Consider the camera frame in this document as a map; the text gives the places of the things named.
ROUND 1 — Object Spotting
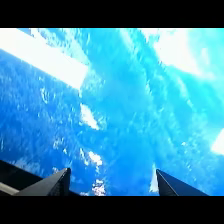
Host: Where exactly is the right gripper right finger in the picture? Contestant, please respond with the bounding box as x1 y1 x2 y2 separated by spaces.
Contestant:
155 168 210 197

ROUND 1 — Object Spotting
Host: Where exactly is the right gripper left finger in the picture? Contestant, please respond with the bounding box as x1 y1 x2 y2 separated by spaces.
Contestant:
14 167 72 197

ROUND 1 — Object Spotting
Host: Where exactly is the silver frame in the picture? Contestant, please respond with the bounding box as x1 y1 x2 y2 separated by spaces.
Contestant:
0 181 20 197

